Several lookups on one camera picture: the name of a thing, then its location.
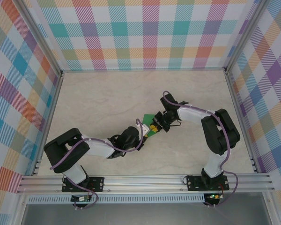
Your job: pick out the green square paper sheet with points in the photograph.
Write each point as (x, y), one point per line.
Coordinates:
(148, 118)

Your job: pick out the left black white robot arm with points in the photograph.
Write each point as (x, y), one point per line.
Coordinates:
(65, 152)

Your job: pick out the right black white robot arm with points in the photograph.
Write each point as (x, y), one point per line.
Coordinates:
(220, 136)

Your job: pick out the grey metal panel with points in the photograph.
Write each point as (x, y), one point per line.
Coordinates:
(142, 214)

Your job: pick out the left small circuit board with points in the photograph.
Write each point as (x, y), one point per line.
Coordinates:
(79, 198)

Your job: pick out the small circuit board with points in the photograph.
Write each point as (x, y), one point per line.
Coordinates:
(214, 196)
(79, 198)

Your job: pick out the right small circuit board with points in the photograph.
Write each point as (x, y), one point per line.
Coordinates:
(214, 196)

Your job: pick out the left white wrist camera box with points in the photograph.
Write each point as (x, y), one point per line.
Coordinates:
(144, 129)

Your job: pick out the wide aluminium mounting rail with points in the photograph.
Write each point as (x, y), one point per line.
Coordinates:
(142, 184)

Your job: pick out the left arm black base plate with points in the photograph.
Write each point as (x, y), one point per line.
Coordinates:
(97, 184)

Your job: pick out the thin aluminium rear rail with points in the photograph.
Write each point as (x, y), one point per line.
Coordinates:
(142, 69)

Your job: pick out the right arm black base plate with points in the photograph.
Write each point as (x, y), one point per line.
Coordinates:
(194, 184)

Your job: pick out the aluminium side floor rail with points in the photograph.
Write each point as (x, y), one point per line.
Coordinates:
(53, 105)
(238, 117)

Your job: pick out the aluminium corner post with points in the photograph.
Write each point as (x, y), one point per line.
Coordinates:
(42, 39)
(244, 37)

